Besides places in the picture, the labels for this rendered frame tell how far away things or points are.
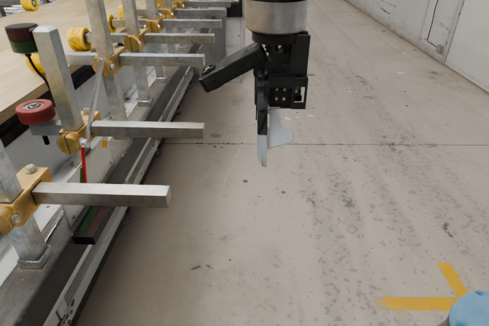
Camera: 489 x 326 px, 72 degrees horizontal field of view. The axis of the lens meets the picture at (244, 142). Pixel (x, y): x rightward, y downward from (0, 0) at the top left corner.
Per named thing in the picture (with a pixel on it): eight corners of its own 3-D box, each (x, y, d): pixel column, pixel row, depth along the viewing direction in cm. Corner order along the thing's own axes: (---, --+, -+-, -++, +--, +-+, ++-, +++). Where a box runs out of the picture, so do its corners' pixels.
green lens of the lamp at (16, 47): (50, 45, 74) (47, 35, 73) (34, 53, 69) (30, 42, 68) (23, 45, 74) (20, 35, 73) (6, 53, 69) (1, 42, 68)
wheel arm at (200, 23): (221, 26, 146) (221, 17, 144) (220, 28, 143) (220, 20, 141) (108, 25, 148) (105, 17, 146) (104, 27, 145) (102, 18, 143)
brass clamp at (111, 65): (129, 62, 108) (126, 46, 105) (113, 77, 96) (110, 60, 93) (110, 62, 108) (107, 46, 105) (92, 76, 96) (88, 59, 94)
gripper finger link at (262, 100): (267, 134, 51) (268, 76, 52) (257, 134, 51) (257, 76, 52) (265, 137, 56) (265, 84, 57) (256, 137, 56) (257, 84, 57)
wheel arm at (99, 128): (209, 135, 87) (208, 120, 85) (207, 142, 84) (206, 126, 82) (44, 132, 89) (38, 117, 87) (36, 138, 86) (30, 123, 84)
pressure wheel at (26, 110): (70, 136, 92) (57, 97, 86) (54, 152, 85) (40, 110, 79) (41, 135, 92) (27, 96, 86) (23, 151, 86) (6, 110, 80)
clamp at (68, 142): (103, 127, 91) (99, 110, 89) (81, 155, 80) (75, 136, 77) (83, 126, 92) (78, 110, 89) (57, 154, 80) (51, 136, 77)
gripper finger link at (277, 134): (295, 166, 52) (295, 107, 53) (257, 166, 52) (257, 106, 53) (292, 167, 55) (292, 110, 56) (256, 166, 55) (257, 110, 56)
